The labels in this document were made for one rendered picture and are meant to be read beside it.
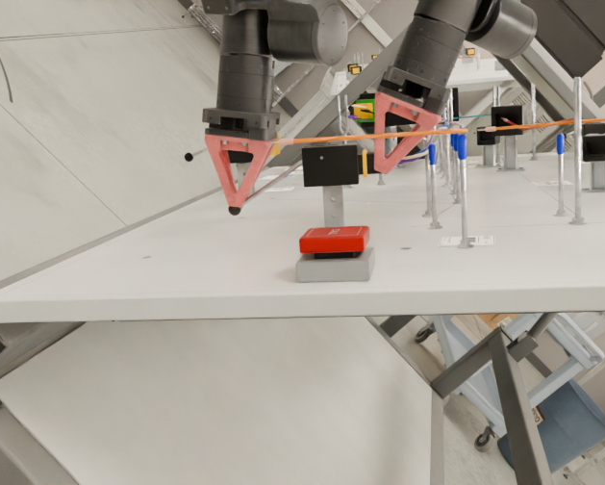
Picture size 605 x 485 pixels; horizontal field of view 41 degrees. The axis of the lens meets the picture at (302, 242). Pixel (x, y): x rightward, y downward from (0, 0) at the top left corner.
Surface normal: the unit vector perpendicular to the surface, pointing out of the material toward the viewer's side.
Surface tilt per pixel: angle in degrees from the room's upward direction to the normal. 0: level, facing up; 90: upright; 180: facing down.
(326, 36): 53
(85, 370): 0
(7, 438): 0
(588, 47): 90
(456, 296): 90
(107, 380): 0
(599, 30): 90
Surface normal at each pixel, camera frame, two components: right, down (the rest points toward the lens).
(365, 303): -0.16, 0.18
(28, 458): 0.71, -0.66
